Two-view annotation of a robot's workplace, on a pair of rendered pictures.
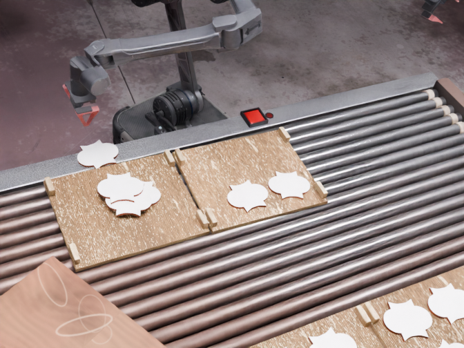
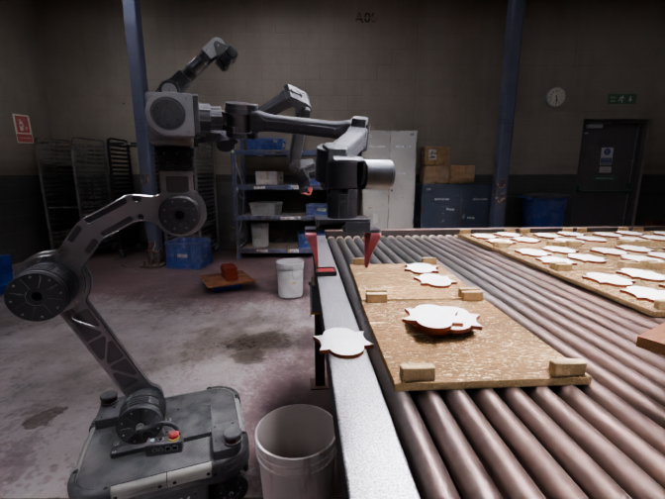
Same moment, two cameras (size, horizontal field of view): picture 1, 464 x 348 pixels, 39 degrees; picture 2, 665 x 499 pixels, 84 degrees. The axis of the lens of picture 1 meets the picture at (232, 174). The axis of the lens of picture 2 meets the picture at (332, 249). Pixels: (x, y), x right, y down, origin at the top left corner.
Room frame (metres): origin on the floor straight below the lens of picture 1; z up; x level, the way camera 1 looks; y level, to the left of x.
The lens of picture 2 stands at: (1.12, 1.11, 1.28)
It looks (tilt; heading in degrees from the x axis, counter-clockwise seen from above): 12 degrees down; 300
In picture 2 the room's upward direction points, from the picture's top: straight up
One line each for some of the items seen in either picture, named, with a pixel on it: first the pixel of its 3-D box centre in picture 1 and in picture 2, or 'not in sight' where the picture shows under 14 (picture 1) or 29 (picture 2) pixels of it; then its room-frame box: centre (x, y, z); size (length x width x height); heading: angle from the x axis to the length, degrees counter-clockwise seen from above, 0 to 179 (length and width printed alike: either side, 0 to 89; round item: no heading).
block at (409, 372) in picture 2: (49, 186); (417, 372); (1.29, 0.54, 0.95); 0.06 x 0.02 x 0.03; 34
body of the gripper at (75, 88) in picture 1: (80, 85); (341, 207); (1.46, 0.49, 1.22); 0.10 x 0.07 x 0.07; 35
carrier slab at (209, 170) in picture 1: (248, 177); (406, 280); (1.51, -0.06, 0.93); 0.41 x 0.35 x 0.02; 122
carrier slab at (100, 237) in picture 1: (125, 207); (450, 334); (1.28, 0.30, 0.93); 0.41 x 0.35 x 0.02; 124
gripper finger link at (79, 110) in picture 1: (84, 111); (359, 244); (1.43, 0.47, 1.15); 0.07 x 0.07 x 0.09; 35
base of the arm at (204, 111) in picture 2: not in sight; (207, 117); (2.06, 0.26, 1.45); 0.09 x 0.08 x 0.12; 140
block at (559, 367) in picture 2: (74, 254); (567, 367); (1.06, 0.39, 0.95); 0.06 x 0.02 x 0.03; 34
